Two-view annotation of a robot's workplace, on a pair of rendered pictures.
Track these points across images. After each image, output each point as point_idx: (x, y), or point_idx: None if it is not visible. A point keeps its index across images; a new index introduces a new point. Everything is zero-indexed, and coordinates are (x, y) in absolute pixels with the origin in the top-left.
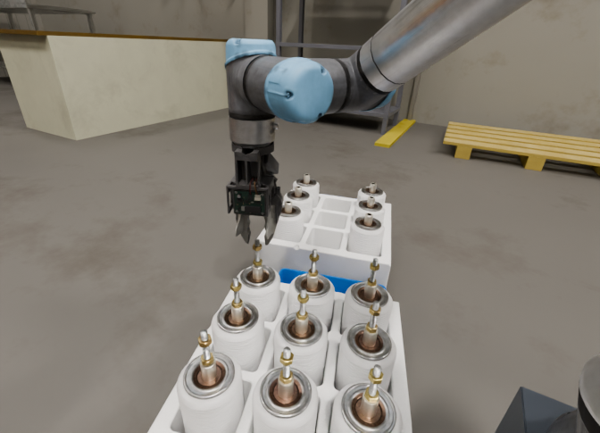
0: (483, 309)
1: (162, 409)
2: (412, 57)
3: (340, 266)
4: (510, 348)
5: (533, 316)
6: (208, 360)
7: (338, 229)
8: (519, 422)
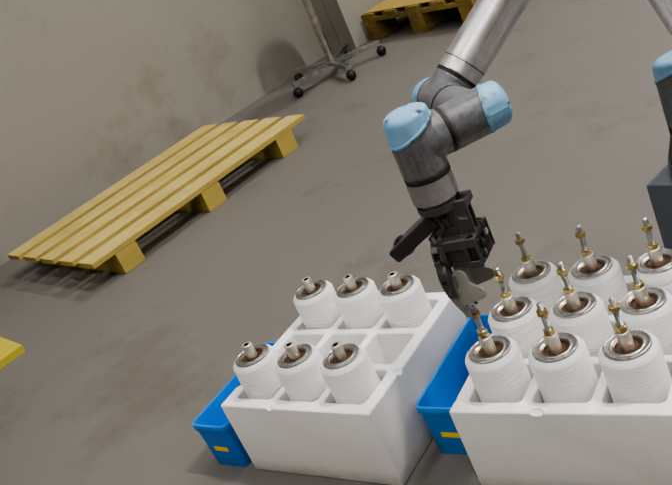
0: (491, 281)
1: (645, 413)
2: (497, 51)
3: (434, 343)
4: None
5: (507, 250)
6: (623, 323)
7: (367, 338)
8: (670, 193)
